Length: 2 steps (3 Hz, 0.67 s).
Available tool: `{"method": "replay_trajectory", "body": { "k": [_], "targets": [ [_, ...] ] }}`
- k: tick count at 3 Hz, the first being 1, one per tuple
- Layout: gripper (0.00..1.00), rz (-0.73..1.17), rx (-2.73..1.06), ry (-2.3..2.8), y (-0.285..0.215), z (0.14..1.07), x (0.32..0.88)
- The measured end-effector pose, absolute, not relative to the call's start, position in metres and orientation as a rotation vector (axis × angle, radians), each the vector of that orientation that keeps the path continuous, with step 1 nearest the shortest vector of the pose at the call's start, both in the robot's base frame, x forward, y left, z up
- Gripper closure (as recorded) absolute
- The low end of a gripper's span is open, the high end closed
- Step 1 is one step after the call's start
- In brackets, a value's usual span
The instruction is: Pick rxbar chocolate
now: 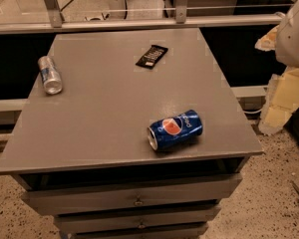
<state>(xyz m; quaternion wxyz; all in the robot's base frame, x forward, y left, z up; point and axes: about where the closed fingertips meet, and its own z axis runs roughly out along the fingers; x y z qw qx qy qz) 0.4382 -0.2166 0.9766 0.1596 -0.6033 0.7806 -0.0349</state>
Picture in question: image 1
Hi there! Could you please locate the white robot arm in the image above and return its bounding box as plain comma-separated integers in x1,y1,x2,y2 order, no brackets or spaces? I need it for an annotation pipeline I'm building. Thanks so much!
275,0,299,68

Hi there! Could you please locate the blue pepsi can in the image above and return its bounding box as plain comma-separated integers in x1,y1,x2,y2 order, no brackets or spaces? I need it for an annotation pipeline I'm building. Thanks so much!
148,110,203,150

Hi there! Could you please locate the silver soda can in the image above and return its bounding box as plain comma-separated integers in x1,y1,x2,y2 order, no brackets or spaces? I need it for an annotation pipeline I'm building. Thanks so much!
38,56,63,95

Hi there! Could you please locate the metal railing frame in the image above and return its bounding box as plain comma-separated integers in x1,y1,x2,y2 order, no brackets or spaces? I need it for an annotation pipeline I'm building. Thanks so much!
0,0,296,34

